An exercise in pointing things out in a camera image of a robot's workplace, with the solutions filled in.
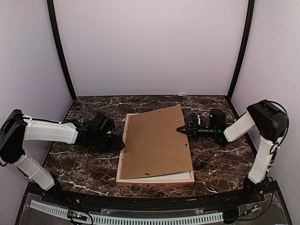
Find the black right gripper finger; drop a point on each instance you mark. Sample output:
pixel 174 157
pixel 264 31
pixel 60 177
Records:
pixel 185 127
pixel 186 132

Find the light wooden picture frame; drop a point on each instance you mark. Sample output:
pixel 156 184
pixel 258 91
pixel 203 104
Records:
pixel 154 181

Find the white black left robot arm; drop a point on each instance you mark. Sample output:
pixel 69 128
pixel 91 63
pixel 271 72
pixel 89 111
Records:
pixel 19 128

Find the white slotted cable duct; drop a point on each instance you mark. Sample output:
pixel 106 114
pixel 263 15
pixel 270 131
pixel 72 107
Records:
pixel 82 218

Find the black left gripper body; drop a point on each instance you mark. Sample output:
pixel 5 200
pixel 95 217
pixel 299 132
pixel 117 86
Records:
pixel 101 144

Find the dark painting photo print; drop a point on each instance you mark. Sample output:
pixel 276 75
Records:
pixel 174 176

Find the left black corner post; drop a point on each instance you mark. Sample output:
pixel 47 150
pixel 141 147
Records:
pixel 59 48

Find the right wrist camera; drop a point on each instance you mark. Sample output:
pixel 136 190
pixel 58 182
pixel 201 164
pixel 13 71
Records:
pixel 196 119

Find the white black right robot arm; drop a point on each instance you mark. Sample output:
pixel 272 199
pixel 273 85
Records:
pixel 270 119

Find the brown cardboard backing board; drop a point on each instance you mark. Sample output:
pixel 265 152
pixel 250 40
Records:
pixel 154 145

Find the right black corner post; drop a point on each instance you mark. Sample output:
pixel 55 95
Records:
pixel 242 50

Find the black corner post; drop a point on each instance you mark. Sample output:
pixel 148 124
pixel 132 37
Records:
pixel 59 48
pixel 242 50

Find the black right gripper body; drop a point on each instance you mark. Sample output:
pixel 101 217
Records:
pixel 199 131

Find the black front table rail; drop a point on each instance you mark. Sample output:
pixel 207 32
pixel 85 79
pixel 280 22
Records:
pixel 222 201

